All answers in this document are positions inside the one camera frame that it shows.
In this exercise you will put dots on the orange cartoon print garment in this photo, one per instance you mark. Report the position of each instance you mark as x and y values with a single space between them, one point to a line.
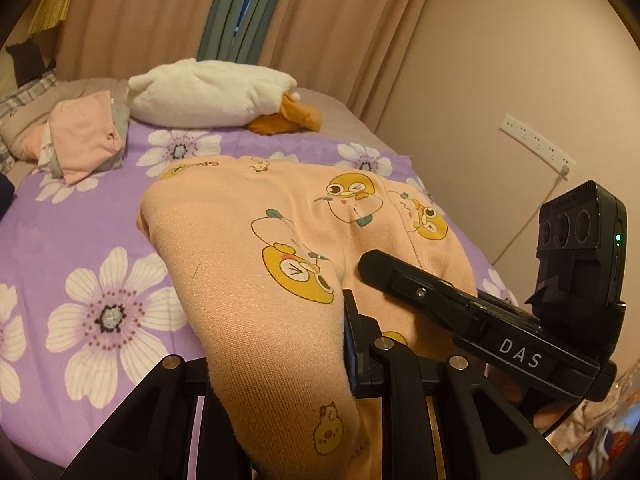
225 260

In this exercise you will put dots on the teal curtain strip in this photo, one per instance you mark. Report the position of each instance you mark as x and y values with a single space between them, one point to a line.
225 20

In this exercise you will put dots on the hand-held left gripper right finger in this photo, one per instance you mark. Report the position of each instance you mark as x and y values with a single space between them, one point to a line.
360 345

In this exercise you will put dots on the white plush duck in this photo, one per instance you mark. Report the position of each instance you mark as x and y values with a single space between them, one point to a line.
200 92

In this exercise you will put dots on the person's right hand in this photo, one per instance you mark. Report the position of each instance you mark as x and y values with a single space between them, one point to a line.
545 405

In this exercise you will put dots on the folded pink cloth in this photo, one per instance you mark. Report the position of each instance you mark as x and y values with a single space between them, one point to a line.
80 135

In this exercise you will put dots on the plaid cloth pile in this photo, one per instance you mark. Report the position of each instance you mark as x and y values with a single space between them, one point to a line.
25 92

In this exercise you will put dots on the colourful printed cloth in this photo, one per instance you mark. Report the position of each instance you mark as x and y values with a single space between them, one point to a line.
600 440

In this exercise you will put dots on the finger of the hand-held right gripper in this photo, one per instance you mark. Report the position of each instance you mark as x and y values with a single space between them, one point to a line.
400 280

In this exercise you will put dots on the dark navy cloth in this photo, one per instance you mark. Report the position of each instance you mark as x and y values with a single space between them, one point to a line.
5 195

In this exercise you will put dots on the beige curtain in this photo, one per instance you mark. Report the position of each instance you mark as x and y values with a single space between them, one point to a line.
150 10

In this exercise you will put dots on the purple floral bed sheet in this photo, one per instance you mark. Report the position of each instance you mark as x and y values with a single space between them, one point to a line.
75 220

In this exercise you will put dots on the white power strip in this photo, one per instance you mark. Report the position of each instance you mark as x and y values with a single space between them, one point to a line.
530 137

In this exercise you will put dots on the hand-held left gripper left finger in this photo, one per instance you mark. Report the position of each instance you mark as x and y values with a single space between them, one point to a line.
210 435

